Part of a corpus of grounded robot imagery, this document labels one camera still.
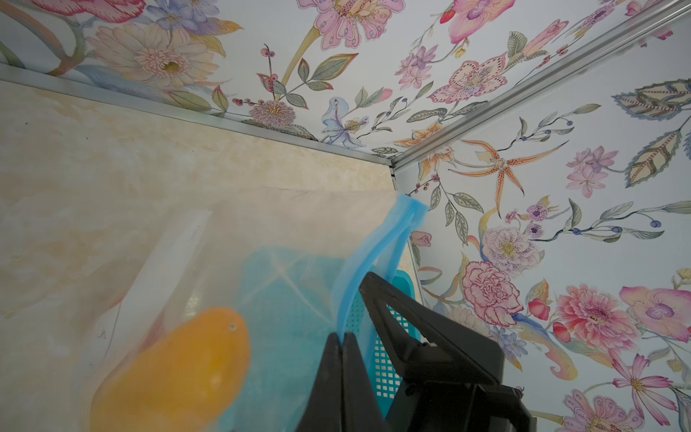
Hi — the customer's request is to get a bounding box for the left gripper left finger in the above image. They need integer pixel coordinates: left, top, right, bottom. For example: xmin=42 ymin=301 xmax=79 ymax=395
xmin=296 ymin=333 xmax=343 ymax=432

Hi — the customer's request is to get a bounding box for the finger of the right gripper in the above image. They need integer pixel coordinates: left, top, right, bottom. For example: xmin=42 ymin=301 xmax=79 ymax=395
xmin=359 ymin=272 xmax=505 ymax=385

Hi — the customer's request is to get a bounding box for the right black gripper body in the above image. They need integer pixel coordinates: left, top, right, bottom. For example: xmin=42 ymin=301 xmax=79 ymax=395
xmin=385 ymin=382 xmax=536 ymax=431

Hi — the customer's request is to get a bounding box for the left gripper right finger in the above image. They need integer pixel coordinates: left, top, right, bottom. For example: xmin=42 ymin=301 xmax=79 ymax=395
xmin=342 ymin=332 xmax=390 ymax=432

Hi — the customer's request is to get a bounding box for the teal plastic basket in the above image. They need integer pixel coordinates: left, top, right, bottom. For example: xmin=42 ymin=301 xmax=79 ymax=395
xmin=231 ymin=250 xmax=425 ymax=419

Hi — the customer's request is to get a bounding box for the yellow mango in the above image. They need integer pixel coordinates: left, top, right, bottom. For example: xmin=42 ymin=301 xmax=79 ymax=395
xmin=90 ymin=308 xmax=251 ymax=431

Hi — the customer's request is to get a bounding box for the clear blue-zipper bag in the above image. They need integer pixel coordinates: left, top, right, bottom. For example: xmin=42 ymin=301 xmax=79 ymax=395
xmin=71 ymin=189 xmax=428 ymax=431

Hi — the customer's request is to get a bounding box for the right corner aluminium post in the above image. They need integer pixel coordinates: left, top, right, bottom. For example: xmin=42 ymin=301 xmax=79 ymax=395
xmin=390 ymin=1 xmax=690 ymax=170

